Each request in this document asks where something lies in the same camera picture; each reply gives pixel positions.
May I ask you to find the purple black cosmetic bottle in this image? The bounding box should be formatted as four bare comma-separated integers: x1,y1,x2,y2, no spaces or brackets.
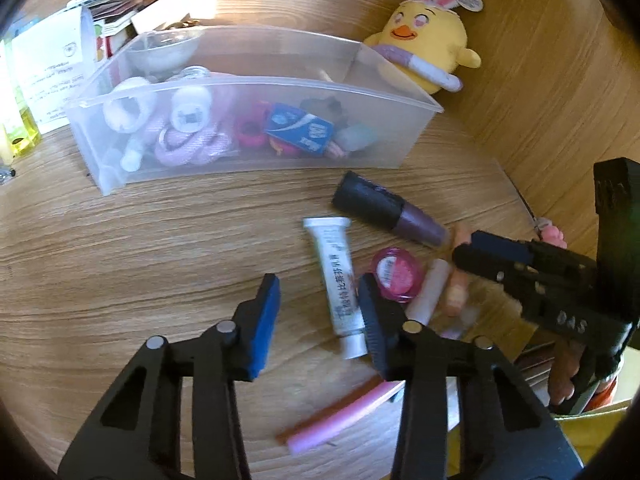
332,171,451,248

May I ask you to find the white tape roll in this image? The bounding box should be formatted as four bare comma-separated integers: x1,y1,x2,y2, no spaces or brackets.
102,77,157,133

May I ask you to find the stack of booklets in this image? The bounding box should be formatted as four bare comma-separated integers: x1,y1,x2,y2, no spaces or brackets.
82,0,147,37

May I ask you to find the pink round jar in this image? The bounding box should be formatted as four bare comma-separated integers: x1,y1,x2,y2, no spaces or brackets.
371,247,425,303

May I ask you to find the yellow spray bottle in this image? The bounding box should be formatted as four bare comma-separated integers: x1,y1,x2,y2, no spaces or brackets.
0,40,42,157

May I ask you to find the clear plastic storage box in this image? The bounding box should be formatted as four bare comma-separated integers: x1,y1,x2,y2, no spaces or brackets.
65,25,444,197

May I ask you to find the person's right hand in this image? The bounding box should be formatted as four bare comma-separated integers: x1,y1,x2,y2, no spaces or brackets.
547,340,590,407

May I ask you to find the peach toy figure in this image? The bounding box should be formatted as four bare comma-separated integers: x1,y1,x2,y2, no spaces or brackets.
442,225,473,318

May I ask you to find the pink toy charm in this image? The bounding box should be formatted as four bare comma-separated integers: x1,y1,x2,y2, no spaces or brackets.
532,217,568,251

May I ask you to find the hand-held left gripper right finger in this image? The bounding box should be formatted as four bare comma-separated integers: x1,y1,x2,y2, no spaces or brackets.
356,274,583,480

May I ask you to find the fruit print box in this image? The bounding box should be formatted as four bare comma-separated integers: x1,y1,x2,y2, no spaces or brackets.
92,25,137,62

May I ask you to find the yellow bag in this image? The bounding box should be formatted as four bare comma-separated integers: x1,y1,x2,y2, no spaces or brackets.
445,400,640,480

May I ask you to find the white ointment tube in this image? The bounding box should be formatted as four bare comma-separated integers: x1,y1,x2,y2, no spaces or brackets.
302,216,369,360

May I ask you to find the white paper sheet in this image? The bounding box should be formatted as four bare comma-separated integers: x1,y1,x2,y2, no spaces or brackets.
10,7,97,134

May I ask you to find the white stick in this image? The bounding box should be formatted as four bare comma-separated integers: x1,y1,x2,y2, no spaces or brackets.
404,259,453,326

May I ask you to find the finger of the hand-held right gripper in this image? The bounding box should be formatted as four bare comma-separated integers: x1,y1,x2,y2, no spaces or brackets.
452,244,531,311
470,230,598,281

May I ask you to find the small white plastic bottle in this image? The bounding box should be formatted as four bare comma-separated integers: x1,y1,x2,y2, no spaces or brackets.
170,85,211,133

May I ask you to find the pink long stick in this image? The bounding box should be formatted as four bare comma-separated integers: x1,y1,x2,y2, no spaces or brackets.
287,380,406,456

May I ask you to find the pink rope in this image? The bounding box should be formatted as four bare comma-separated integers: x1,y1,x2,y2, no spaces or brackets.
147,85,237,168

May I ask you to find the yellow chick plush toy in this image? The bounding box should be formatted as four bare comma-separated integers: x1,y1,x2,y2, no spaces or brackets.
363,0,485,95

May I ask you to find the clear bowl of trinkets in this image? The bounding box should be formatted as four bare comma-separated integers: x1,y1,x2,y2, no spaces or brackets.
122,30,203,73

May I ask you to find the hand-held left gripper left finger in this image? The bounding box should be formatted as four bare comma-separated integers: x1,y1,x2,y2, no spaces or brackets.
57,274,282,480

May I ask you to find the white card box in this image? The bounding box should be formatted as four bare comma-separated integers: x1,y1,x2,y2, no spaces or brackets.
131,0,202,33

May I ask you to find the blue white packet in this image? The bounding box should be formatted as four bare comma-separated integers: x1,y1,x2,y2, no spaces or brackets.
265,102,335,156

